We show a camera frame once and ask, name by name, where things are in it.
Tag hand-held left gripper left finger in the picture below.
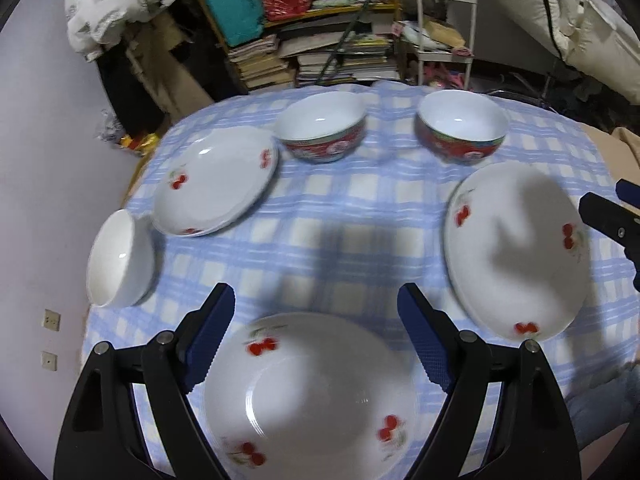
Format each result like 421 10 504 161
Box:
52 282 236 480

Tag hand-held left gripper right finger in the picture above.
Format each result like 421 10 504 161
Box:
396 282 583 480

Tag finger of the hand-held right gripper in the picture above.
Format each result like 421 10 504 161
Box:
579 192 640 261
616 179 640 206

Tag white cherry-print plate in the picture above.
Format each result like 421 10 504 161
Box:
151 126 280 237
202 311 420 480
444 162 592 342

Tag plain white bowl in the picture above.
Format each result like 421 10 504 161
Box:
86 209 156 308

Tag red patterned bowl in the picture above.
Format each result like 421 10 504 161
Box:
416 89 510 167
274 91 368 163

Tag blue checked tablecloth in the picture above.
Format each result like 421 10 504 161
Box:
82 80 640 480

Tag cream bedding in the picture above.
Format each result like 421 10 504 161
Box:
475 0 640 106

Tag yellow and red packet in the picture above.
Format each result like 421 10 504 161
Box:
117 131 161 157

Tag pink toys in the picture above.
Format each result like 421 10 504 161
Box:
425 62 468 89

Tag clear patterned plastic bag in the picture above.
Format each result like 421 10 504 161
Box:
99 111 126 143

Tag tan paper package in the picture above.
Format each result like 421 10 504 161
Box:
425 20 468 52

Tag black garment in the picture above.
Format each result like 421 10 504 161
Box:
95 45 168 133

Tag white metal cart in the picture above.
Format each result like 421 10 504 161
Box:
414 0 480 92

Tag stack of old books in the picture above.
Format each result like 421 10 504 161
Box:
227 35 296 93

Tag stack of flat magazines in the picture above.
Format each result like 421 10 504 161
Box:
295 35 401 86

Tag green pole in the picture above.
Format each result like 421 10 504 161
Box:
319 0 403 82

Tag teal bag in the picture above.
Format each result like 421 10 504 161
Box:
205 0 266 48

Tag yellow wooden shelf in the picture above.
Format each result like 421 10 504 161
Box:
195 0 406 93

